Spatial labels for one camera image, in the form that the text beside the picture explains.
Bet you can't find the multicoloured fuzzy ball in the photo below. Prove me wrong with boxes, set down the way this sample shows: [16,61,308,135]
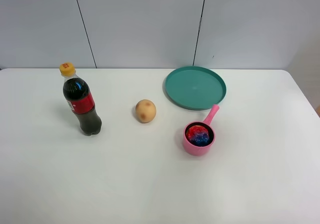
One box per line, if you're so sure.
[185,125,210,147]

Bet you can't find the tan toy potato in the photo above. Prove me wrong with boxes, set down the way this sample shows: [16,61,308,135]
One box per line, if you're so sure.
[135,99,157,123]

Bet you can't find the teal round plate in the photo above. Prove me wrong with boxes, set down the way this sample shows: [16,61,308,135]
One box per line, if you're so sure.
[163,66,227,111]

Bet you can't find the pink toy saucepan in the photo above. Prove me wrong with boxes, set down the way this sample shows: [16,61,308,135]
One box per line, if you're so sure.
[182,104,220,156]

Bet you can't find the cola bottle yellow cap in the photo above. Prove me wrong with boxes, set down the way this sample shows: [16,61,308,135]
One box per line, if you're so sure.
[59,62,102,136]

